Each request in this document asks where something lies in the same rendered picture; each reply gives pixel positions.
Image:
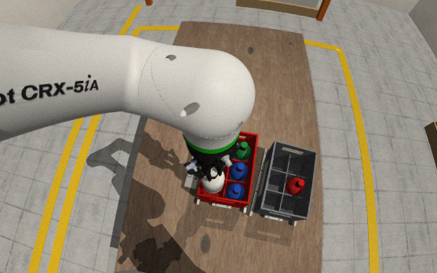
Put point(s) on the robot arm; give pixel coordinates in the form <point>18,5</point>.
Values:
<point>51,76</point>

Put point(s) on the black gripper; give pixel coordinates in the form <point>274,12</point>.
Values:
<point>192,168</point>

